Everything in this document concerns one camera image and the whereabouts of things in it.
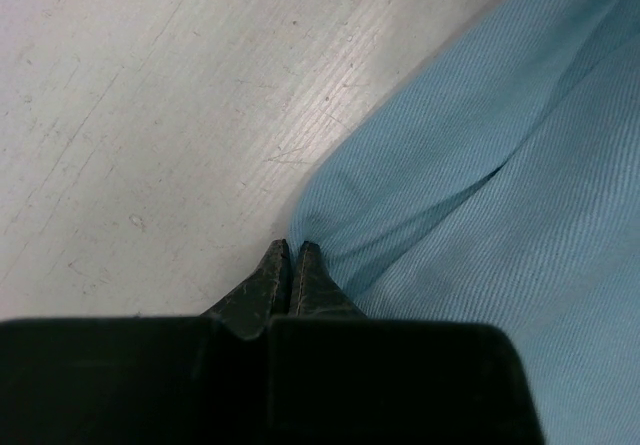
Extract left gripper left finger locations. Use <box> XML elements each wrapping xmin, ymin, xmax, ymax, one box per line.
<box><xmin>1</xmin><ymin>240</ymin><xmax>291</xmax><ymax>444</ymax></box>

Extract light blue trousers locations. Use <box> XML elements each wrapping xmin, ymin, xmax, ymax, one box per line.
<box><xmin>289</xmin><ymin>0</ymin><xmax>639</xmax><ymax>444</ymax></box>

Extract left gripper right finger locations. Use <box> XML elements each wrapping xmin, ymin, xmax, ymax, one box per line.
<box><xmin>267</xmin><ymin>243</ymin><xmax>544</xmax><ymax>444</ymax></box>

